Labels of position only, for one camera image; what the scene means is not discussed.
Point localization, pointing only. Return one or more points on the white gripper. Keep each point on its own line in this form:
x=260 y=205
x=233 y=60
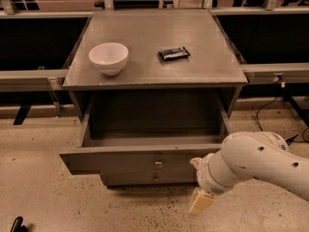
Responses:
x=206 y=178

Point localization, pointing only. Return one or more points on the grey top drawer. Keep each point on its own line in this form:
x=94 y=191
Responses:
x=143 y=132

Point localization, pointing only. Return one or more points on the grey drawer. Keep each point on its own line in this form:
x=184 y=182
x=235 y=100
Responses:
x=143 y=132
x=148 y=178

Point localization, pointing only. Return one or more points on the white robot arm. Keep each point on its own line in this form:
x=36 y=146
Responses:
x=244 y=155

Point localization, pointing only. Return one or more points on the grey bottom drawer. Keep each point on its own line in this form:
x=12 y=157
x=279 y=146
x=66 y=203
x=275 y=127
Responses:
x=148 y=178

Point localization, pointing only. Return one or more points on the grey drawer cabinet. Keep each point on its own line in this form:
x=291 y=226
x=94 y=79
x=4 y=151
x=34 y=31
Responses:
x=211 y=67

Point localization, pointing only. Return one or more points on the black snack packet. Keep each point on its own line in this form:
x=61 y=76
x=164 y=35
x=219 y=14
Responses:
x=174 y=53

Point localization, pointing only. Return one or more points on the white ceramic bowl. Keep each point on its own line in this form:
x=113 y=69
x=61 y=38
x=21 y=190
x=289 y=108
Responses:
x=109 y=58

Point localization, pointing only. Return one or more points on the black object bottom left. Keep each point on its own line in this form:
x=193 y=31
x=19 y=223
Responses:
x=18 y=226

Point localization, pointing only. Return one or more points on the right metal rail frame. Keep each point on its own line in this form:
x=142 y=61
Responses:
x=268 y=43

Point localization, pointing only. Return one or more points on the metal rail frame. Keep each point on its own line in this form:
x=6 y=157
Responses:
x=268 y=43
x=36 y=50

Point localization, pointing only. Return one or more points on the left metal rail frame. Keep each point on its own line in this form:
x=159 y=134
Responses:
x=36 y=50

